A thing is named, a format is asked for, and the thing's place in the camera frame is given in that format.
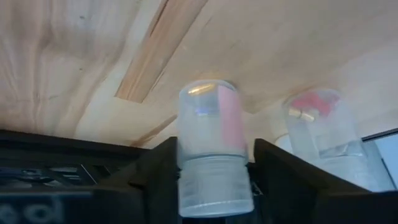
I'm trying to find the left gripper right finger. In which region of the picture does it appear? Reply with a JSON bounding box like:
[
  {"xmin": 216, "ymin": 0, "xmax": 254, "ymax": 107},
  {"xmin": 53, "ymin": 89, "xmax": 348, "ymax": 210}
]
[{"xmin": 248, "ymin": 138, "xmax": 369, "ymax": 224}]

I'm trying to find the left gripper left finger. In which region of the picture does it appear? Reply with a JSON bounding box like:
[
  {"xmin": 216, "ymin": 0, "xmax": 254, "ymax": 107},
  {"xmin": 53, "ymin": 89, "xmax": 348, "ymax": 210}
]
[{"xmin": 93, "ymin": 136, "xmax": 183, "ymax": 224}]

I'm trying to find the clear pill bottle pink label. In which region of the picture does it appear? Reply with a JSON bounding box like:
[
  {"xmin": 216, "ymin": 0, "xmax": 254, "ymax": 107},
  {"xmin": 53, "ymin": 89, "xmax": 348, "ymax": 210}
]
[{"xmin": 176, "ymin": 79, "xmax": 255, "ymax": 218}]

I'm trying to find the clear pill bottle red label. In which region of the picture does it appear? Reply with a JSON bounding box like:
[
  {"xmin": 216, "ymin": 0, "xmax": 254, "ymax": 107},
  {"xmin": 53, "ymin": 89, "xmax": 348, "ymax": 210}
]
[{"xmin": 275, "ymin": 88, "xmax": 396, "ymax": 192}]

